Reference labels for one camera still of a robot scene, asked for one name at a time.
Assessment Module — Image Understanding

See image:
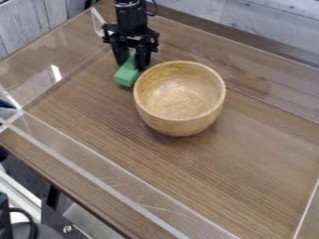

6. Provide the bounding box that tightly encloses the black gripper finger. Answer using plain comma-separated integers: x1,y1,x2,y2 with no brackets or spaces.
136,44,151,71
111,41,129,65

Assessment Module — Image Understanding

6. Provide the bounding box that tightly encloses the clear acrylic corner bracket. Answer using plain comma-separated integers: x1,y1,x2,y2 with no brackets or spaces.
91,7,105,37

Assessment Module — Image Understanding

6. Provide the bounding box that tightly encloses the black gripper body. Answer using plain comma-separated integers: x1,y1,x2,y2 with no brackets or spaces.
103,23,160,52

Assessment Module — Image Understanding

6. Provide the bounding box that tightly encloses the black table leg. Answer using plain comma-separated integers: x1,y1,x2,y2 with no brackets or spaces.
47,186,60,209

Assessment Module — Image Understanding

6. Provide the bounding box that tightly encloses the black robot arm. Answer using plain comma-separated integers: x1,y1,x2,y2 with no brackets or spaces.
101,0,160,71

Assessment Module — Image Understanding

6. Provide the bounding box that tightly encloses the blue object at edge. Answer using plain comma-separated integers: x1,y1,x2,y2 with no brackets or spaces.
0,99,14,109

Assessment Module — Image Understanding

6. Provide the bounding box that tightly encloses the green rectangular block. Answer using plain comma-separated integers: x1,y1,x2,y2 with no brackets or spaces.
113,52,140,88

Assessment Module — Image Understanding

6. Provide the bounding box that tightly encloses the clear acrylic tray wall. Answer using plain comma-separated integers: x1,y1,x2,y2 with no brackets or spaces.
0,88,239,239

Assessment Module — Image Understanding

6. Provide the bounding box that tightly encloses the black cable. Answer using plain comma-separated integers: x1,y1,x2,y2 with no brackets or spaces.
8,207,40,239

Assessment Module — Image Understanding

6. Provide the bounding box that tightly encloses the light wooden bowl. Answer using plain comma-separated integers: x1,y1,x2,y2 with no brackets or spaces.
133,61,227,137

